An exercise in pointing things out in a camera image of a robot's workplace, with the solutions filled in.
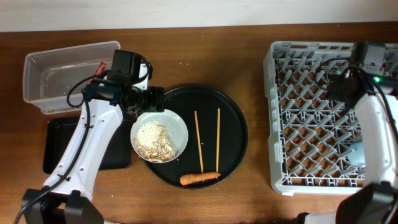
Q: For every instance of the grey plate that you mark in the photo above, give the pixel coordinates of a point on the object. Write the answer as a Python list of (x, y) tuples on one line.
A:
[(177, 129)]

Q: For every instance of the clear plastic bin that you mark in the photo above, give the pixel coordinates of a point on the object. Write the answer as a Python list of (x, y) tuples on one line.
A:
[(49, 75)]

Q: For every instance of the round black tray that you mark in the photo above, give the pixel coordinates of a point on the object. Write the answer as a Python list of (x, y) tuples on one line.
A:
[(184, 101)]

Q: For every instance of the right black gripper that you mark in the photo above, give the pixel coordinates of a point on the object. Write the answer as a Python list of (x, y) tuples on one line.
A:
[(334, 88)]

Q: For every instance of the grey dishwasher rack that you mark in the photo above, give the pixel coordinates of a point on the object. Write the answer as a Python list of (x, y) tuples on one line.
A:
[(310, 134)]

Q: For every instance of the red snack wrapper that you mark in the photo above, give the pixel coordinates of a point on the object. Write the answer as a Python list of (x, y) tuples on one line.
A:
[(101, 68)]

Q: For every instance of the orange carrot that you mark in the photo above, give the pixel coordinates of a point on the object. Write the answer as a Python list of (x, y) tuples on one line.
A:
[(194, 178)]

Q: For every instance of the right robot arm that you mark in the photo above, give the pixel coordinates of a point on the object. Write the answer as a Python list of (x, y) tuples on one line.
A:
[(376, 202)]

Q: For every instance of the food scraps on plate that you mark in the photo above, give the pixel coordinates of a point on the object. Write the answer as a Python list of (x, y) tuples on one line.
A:
[(152, 142)]

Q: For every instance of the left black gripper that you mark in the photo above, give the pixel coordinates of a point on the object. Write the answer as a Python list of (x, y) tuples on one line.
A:
[(155, 99)]

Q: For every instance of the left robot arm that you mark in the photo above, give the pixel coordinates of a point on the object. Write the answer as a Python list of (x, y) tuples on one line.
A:
[(67, 194)]

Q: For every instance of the wooden chopstick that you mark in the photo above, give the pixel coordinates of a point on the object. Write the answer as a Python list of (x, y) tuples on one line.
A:
[(199, 142), (218, 139)]

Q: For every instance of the blue plastic cup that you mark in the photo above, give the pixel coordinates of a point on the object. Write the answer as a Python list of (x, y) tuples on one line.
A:
[(356, 155)]

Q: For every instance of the black rectangular tray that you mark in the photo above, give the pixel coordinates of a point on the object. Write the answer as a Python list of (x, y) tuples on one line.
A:
[(60, 130)]

